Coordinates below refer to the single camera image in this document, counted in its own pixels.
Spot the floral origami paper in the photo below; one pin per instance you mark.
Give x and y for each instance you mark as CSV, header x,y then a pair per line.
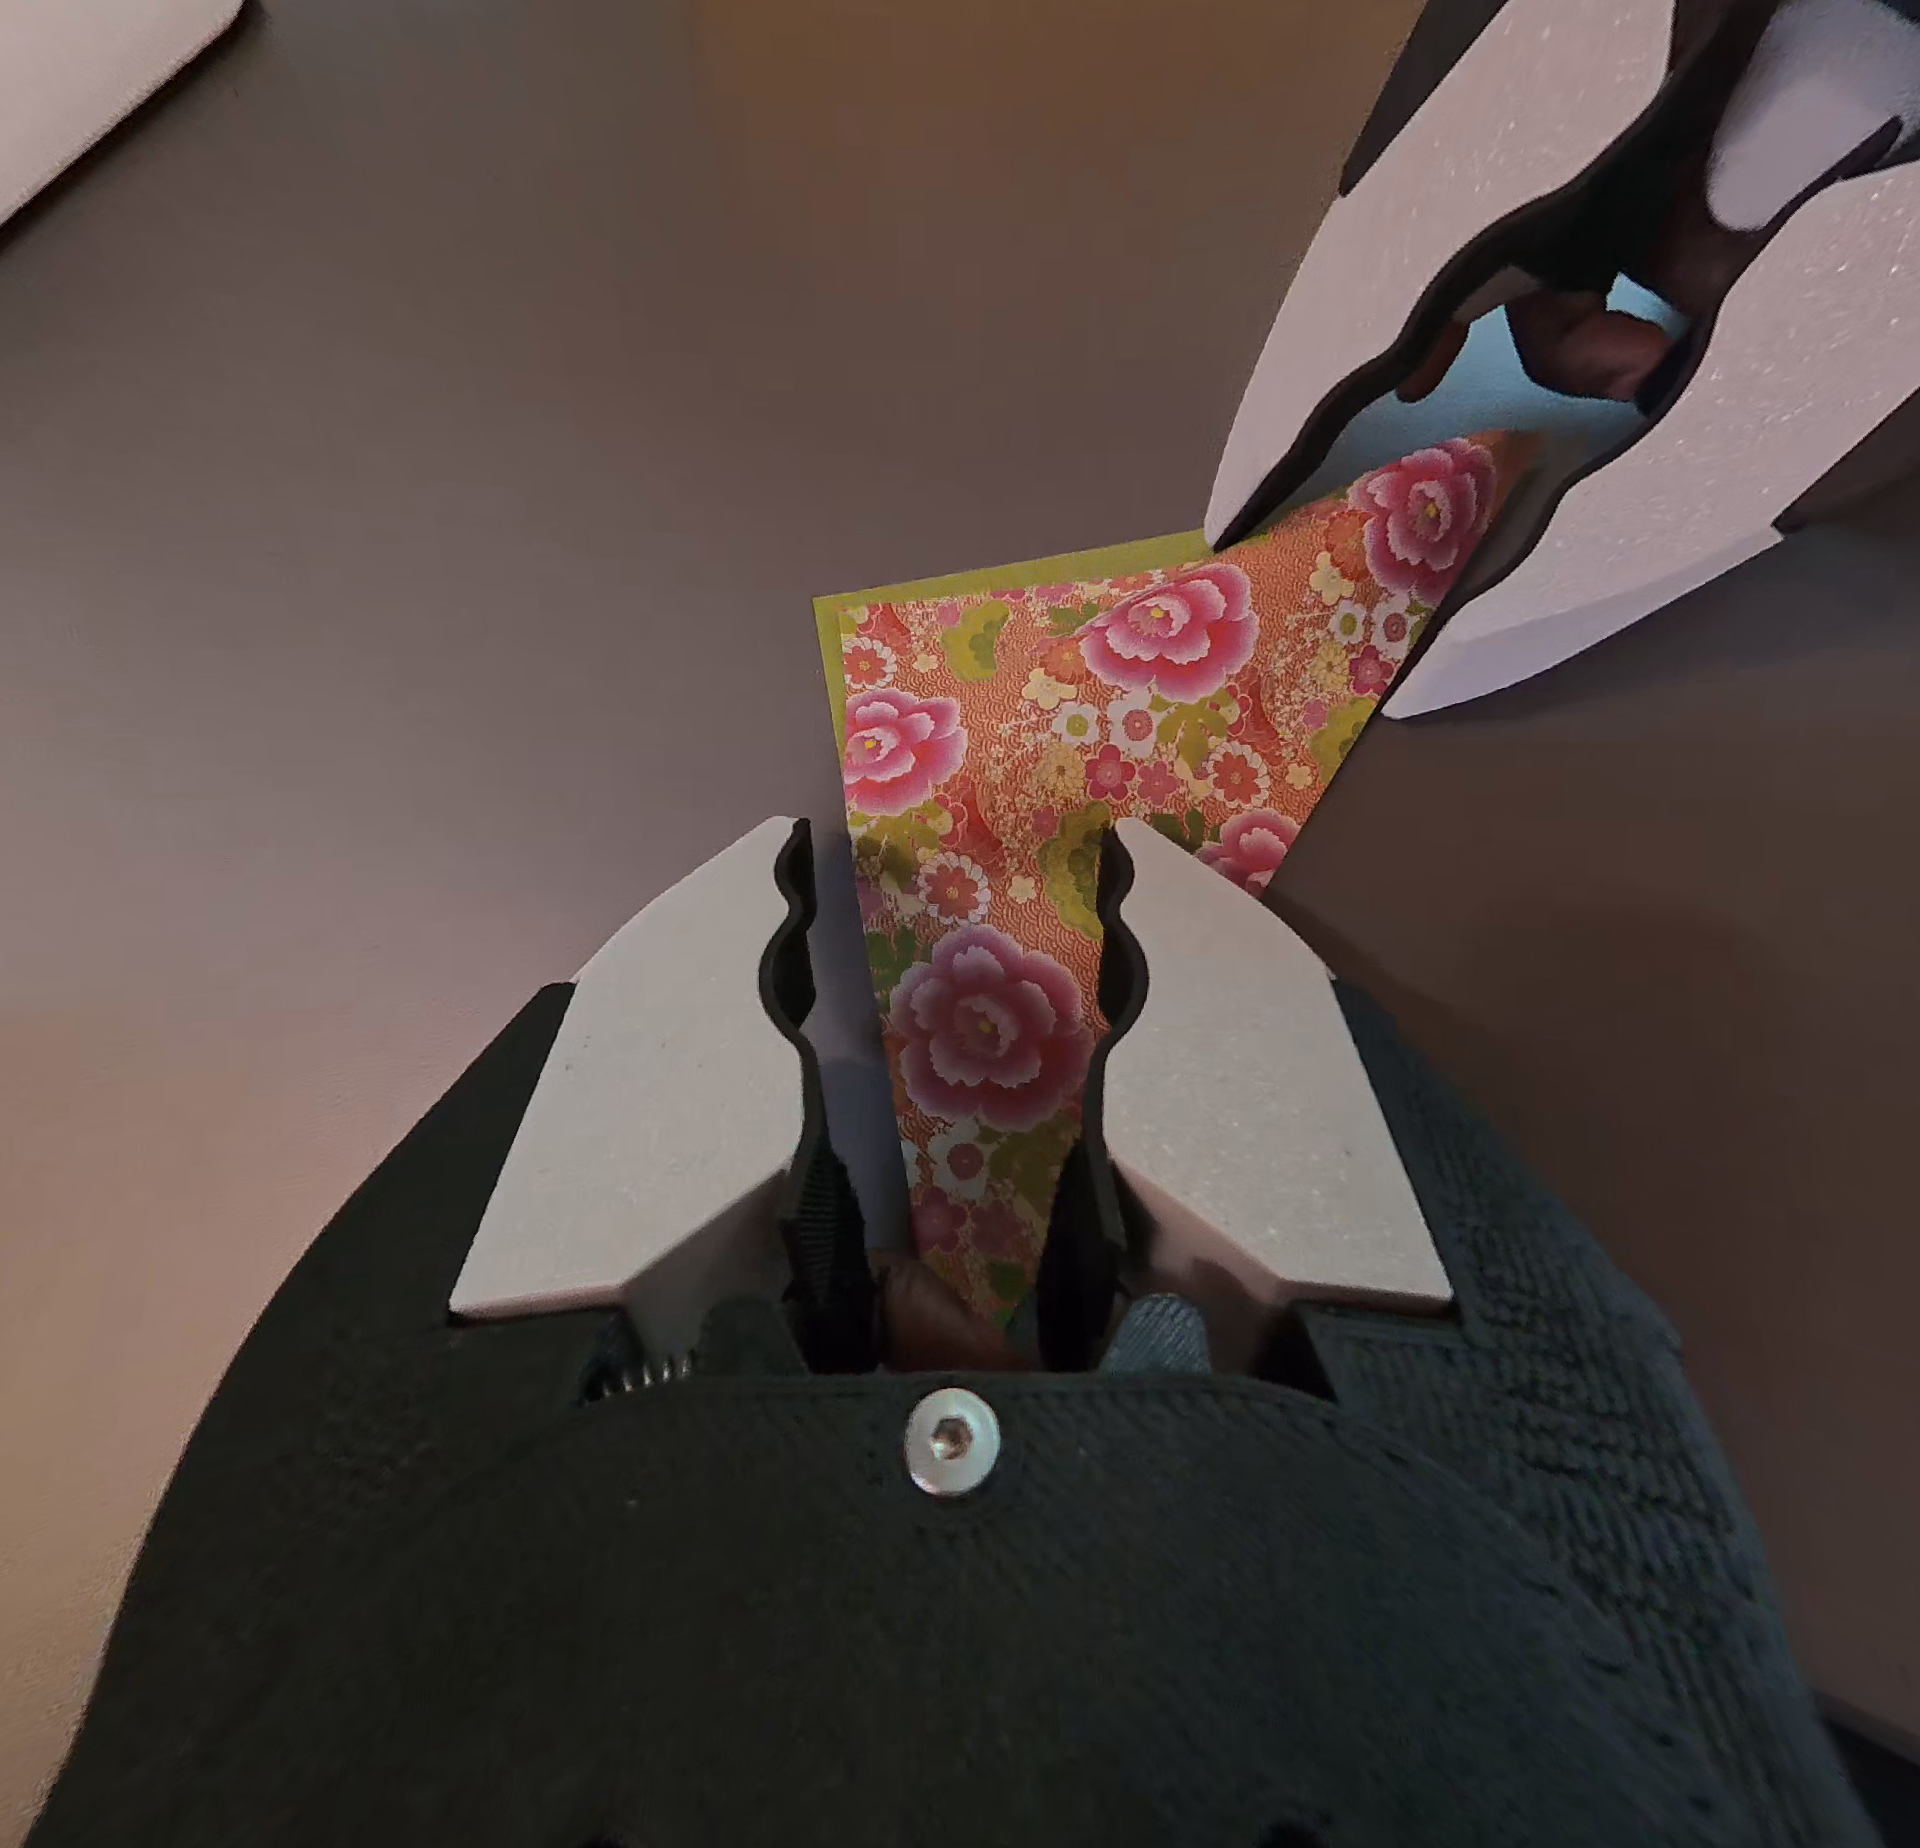
x,y
1051,707

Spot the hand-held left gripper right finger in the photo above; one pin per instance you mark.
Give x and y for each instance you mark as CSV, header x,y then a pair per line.
x,y
1262,1113

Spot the white rounded base plate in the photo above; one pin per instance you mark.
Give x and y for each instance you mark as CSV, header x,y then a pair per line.
x,y
92,32

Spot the person's right hand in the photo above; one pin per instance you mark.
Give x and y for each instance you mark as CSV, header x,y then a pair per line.
x,y
1607,347

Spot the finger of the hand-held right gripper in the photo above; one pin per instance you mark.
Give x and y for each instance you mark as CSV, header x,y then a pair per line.
x,y
1472,153
1726,452

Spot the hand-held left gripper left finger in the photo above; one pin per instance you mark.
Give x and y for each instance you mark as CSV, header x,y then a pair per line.
x,y
647,1098

